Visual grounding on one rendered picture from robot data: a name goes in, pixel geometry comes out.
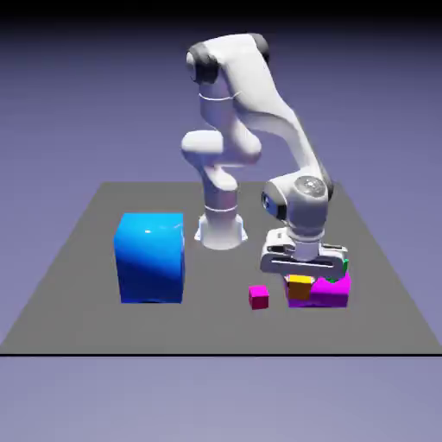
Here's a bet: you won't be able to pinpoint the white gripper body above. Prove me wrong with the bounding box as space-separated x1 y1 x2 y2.
259 243 349 277

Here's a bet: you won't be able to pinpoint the small orange cube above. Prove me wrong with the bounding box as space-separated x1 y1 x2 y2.
287 275 313 300

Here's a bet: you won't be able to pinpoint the small green cube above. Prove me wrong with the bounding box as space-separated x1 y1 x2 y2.
326 258 350 284

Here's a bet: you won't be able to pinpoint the small pink cube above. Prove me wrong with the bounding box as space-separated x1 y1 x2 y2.
248 285 269 311

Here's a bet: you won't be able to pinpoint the large magenta box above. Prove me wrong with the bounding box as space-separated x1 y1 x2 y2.
283 271 352 309

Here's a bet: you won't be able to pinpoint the large blue box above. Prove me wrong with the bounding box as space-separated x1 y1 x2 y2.
113 212 186 305

